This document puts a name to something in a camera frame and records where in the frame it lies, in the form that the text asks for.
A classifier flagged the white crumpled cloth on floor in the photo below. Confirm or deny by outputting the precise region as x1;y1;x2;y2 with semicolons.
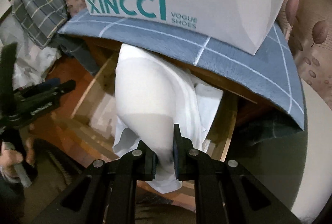
1;14;61;89

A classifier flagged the blue grid cloth cover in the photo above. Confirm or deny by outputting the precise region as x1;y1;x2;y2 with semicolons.
58;10;305;129

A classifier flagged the wooden nightstand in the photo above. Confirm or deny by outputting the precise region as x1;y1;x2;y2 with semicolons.
83;37;273;162

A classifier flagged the grey plaid pillow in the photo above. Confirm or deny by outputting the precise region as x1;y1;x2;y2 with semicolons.
12;0;68;49

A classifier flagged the white padded bra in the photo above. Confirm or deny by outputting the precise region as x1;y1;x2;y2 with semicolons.
113;44;223;194

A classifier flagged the person's left hand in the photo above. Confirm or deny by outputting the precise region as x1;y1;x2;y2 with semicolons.
1;135;35;184

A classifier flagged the wooden drawer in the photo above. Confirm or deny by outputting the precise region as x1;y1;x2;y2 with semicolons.
51;52;237;161

